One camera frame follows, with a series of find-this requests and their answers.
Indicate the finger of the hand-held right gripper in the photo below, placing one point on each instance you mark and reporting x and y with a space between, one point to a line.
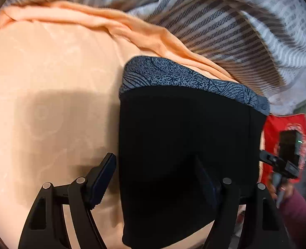
268 157

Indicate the person's right forearm maroon sleeve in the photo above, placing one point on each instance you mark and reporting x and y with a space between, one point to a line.
303 220

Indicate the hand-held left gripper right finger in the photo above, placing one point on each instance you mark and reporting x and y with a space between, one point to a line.
210 188

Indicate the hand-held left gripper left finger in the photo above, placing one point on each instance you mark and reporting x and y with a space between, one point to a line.
103 179

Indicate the red patterned cloth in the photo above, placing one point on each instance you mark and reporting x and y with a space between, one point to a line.
272 132

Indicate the grey striped blanket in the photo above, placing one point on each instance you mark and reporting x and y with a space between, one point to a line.
233 31

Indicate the peach bed sheet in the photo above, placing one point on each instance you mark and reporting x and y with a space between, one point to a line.
52 70

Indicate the person's right hand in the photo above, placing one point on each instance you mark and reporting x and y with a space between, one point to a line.
286 190

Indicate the black pants with patterned waistband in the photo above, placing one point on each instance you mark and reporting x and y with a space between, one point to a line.
181 124

